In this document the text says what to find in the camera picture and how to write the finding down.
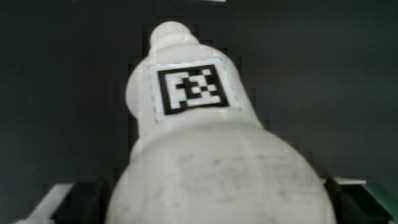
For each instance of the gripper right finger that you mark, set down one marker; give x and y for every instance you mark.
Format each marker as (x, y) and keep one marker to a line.
(364, 202)

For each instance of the white lamp bulb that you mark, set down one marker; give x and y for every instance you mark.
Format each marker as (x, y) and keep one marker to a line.
(216, 173)

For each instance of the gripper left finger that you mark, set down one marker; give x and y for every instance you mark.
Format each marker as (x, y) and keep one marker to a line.
(42, 214)

